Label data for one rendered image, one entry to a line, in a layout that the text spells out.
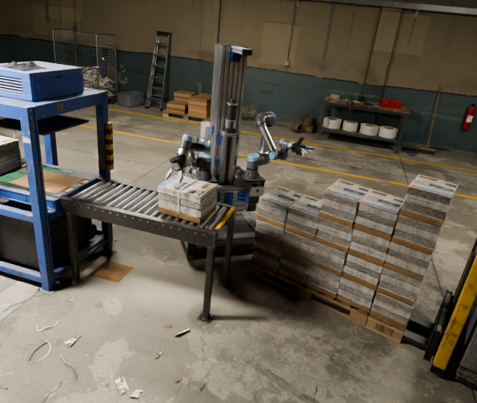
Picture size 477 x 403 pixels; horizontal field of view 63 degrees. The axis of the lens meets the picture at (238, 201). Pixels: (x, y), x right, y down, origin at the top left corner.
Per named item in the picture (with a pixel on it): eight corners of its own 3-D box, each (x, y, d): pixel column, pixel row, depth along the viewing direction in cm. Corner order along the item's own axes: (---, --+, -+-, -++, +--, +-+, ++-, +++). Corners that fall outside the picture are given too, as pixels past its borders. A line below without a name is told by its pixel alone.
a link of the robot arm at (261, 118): (255, 110, 368) (277, 157, 362) (263, 109, 375) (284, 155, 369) (248, 117, 376) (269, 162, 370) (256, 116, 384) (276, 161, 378)
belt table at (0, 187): (102, 184, 372) (102, 174, 368) (55, 211, 315) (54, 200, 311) (41, 170, 388) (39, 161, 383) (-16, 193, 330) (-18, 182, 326)
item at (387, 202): (371, 189, 329) (371, 188, 328) (406, 199, 316) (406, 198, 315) (358, 202, 299) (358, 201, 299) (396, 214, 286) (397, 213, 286)
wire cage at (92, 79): (118, 103, 1037) (116, 33, 968) (99, 108, 964) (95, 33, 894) (78, 97, 1064) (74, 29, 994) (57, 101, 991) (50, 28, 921)
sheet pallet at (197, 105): (220, 118, 995) (222, 96, 972) (209, 125, 922) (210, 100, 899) (177, 111, 1022) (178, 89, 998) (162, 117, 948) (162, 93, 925)
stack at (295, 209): (268, 257, 414) (279, 185, 380) (378, 305, 359) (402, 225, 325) (248, 273, 384) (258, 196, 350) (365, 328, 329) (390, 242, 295)
